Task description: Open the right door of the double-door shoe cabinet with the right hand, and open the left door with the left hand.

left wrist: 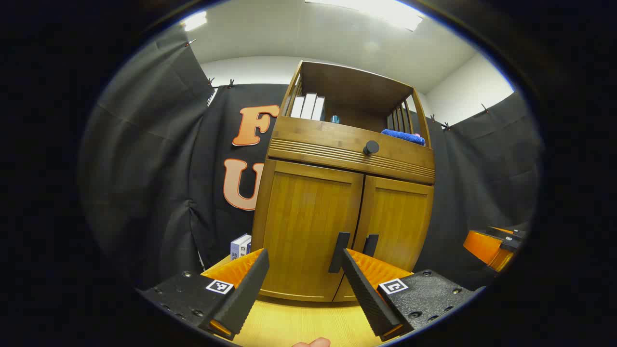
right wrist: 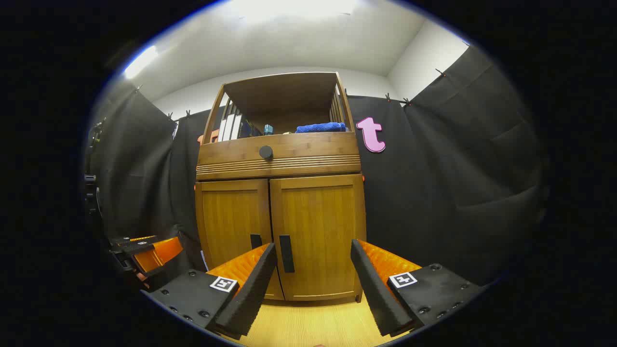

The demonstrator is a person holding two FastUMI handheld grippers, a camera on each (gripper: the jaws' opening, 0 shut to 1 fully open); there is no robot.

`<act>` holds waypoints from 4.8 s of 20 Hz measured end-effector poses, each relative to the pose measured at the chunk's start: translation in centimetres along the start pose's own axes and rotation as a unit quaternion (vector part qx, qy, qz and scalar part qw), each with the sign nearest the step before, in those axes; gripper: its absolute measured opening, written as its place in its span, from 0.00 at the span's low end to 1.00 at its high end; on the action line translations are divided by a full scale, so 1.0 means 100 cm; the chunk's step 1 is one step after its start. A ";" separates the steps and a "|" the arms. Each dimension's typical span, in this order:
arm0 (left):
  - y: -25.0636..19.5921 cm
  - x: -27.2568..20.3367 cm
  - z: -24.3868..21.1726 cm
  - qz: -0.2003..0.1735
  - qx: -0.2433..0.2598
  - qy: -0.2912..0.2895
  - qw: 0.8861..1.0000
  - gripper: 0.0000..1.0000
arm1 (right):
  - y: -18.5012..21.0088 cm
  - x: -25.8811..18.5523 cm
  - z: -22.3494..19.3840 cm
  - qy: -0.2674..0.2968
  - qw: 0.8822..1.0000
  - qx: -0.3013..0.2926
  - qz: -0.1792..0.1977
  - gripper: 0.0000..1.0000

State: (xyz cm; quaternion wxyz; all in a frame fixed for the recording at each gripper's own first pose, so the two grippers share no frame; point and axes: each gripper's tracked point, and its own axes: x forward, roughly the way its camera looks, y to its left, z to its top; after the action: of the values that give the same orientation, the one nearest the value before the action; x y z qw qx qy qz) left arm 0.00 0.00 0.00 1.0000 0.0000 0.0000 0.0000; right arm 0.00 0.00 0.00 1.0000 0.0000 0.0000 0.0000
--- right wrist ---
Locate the wooden drawer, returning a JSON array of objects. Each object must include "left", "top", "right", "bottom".
[{"left": 197, "top": 133, "right": 362, "bottom": 181}]

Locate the black backdrop cloth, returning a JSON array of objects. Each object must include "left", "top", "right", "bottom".
[{"left": 89, "top": 46, "right": 548, "bottom": 290}]

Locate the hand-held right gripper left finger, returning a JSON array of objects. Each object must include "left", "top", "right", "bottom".
[{"left": 145, "top": 242, "right": 279, "bottom": 340}]

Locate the wooden cabinet door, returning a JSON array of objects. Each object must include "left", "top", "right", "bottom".
[
  {"left": 270, "top": 174, "right": 365, "bottom": 302},
  {"left": 195, "top": 179, "right": 285, "bottom": 300}
]

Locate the dark blue book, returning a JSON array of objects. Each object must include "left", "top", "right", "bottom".
[{"left": 240, "top": 120, "right": 263, "bottom": 139}]

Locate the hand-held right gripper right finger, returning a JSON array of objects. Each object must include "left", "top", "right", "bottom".
[{"left": 350, "top": 239, "right": 485, "bottom": 338}]

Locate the blue towel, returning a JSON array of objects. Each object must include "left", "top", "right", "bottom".
[{"left": 295, "top": 122, "right": 347, "bottom": 133}]

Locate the wooden double-door shoe cabinet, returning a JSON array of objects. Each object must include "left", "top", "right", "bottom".
[{"left": 194, "top": 71, "right": 367, "bottom": 303}]

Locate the black equipment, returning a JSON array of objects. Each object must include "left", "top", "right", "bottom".
[{"left": 83, "top": 173, "right": 102, "bottom": 227}]

